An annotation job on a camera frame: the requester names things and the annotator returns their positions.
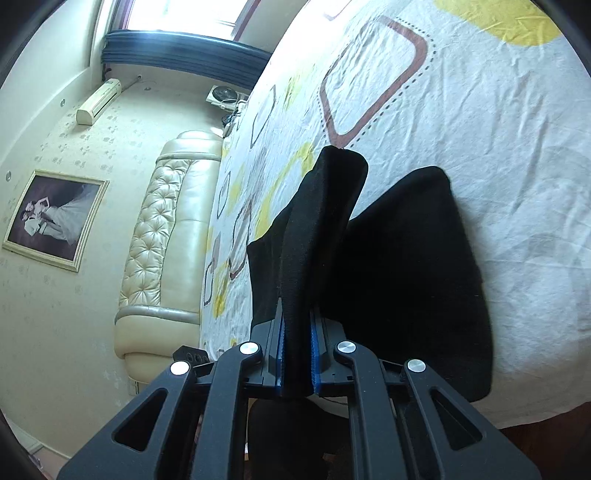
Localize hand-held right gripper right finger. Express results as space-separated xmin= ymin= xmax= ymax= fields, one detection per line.
xmin=309 ymin=307 xmax=542 ymax=480

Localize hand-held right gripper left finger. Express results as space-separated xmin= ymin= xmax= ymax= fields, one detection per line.
xmin=56 ymin=295 xmax=286 ymax=480

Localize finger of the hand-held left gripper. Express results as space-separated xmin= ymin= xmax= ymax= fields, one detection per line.
xmin=172 ymin=344 xmax=217 ymax=370

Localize black pants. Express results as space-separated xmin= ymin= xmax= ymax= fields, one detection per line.
xmin=246 ymin=145 xmax=495 ymax=402

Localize cream tufted leather headboard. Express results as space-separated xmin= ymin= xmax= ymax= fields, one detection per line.
xmin=113 ymin=130 xmax=225 ymax=384

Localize white fan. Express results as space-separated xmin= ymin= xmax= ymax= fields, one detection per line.
xmin=205 ymin=84 xmax=250 ymax=112

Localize bed with patterned sheet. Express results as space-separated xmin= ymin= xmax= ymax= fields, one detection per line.
xmin=198 ymin=0 xmax=591 ymax=428

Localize blue curtain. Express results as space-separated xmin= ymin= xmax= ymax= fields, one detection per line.
xmin=100 ymin=30 xmax=273 ymax=89

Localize framed wall photo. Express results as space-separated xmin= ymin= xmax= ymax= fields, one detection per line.
xmin=2 ymin=169 xmax=110 ymax=273

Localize black cables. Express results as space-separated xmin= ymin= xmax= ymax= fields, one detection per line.
xmin=222 ymin=104 xmax=245 ymax=137

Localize white wall air conditioner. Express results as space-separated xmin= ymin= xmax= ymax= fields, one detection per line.
xmin=75 ymin=78 xmax=122 ymax=126

